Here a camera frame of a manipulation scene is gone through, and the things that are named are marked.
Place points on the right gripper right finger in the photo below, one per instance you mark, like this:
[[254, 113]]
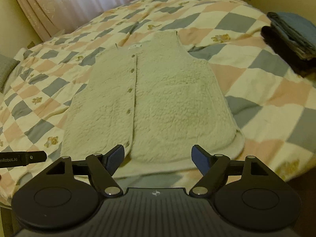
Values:
[[213, 169]]

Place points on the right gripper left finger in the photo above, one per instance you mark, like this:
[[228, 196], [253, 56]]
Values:
[[101, 169]]

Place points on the cream fleece vest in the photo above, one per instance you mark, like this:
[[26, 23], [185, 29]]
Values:
[[157, 101]]

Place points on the checkered patchwork quilt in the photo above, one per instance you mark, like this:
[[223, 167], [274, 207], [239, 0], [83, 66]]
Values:
[[273, 106]]

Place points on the grey pillow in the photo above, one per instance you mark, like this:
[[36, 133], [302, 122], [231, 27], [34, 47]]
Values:
[[7, 65]]

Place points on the folded black garment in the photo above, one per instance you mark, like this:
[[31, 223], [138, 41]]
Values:
[[272, 39]]

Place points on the folded blue jeans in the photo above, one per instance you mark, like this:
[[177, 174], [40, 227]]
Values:
[[297, 32]]

